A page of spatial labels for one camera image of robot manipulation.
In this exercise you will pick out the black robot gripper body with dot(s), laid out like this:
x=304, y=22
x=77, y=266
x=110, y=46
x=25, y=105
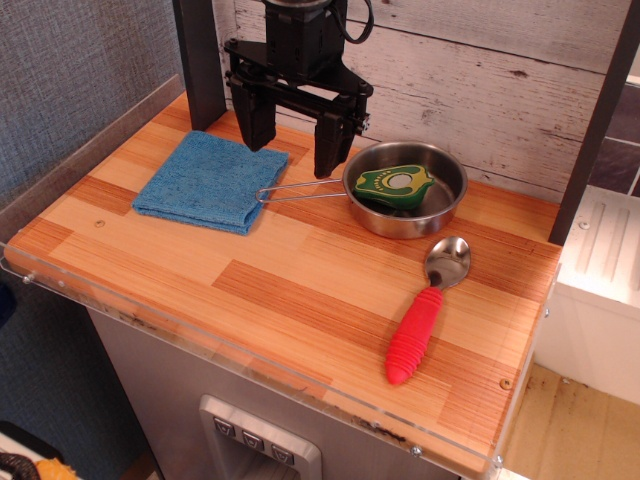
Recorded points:
x=300, y=64

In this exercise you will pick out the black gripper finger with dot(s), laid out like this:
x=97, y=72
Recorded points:
x=255, y=115
x=333, y=139

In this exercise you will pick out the small steel pan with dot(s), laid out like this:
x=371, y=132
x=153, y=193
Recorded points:
x=432, y=215

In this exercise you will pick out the red handled metal spoon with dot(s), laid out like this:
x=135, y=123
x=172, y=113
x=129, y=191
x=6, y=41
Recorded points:
x=446, y=265

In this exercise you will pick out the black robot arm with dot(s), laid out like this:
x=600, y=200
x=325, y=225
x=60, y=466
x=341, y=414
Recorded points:
x=300, y=67

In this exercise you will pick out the blue folded cloth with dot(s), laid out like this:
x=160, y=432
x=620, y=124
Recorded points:
x=211, y=182

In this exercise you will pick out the green toy pepper slice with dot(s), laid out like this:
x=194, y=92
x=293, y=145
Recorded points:
x=401, y=187

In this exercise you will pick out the clear acrylic edge guard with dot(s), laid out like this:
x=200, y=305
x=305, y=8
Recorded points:
x=315, y=323

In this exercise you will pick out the grey toy fridge cabinet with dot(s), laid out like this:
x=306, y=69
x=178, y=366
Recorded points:
x=164, y=384

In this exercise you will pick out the silver dispenser button panel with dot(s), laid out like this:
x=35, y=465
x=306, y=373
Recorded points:
x=244, y=446

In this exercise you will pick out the yellow black object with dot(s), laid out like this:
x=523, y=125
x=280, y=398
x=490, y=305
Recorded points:
x=20, y=467

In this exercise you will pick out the dark left frame post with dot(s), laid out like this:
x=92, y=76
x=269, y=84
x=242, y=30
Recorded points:
x=200, y=57

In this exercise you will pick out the dark frame post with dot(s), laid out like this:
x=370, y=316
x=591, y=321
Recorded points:
x=200, y=57
x=615, y=79

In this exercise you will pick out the dark right frame post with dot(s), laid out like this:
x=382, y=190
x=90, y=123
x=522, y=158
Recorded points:
x=615, y=79

